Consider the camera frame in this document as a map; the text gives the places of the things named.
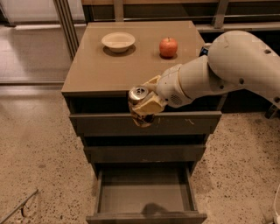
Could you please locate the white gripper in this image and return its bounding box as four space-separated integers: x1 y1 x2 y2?
132 64 193 116

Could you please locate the orange soda can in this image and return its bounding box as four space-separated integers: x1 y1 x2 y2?
128 86 155 128

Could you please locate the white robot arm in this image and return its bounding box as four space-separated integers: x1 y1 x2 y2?
132 31 280 116

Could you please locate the top grey drawer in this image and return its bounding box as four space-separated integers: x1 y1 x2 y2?
70 111 221 137

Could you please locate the grey drawer cabinet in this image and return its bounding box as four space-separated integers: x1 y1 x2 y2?
62 21 225 172

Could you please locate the blue pepsi can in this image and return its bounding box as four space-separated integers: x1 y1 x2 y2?
199 43 212 56

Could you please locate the middle grey drawer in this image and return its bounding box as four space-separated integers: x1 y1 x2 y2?
84 144 206 164

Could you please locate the open bottom grey drawer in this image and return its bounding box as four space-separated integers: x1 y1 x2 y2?
86 166 207 224

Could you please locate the red apple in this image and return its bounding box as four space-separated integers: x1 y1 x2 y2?
159 38 178 58

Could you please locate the white bowl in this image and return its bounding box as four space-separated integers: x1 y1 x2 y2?
101 32 136 53

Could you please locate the small grey device on floor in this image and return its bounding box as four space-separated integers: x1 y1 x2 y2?
264 105 278 119

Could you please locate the metal rod on floor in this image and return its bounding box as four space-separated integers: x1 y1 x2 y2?
0 189 39 224

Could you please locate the metal window frame post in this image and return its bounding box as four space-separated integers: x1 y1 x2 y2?
53 0 79 60

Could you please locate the white cable on floor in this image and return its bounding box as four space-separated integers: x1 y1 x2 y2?
272 184 280 224

